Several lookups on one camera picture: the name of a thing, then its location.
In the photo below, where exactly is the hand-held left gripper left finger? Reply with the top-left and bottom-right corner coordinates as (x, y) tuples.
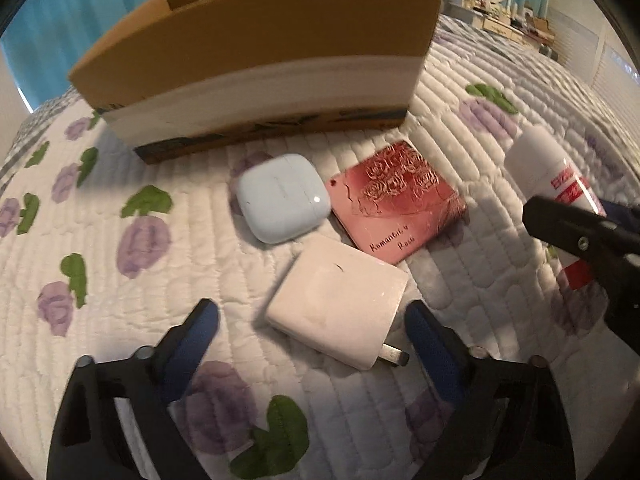
(46, 298), (221, 480)

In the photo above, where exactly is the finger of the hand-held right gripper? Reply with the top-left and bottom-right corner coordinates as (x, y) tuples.
(522, 196), (640, 353)

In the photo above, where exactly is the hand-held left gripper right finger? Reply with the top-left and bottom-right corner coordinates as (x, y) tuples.
(404, 300), (575, 480)

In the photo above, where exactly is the white tube with red label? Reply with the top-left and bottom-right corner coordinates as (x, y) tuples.
(503, 126), (608, 291)

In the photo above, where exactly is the white power adapter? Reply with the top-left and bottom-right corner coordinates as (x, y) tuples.
(265, 236), (411, 372)

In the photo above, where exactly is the pink rose-embossed square case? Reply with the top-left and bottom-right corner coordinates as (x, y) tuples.
(324, 141), (468, 266)

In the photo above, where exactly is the light blue earbuds case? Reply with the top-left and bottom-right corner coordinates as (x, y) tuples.
(235, 153), (332, 245)

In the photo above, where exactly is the cardboard box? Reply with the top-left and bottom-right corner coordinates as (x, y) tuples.
(68, 0), (443, 165)

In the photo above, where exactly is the floral quilted blanket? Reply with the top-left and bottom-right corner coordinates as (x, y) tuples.
(0, 10), (640, 480)

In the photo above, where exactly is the white slatted cabinet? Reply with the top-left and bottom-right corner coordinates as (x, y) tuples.
(545, 2), (640, 106)

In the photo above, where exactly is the blue curtain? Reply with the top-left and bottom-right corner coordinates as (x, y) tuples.
(0, 0), (471, 111)

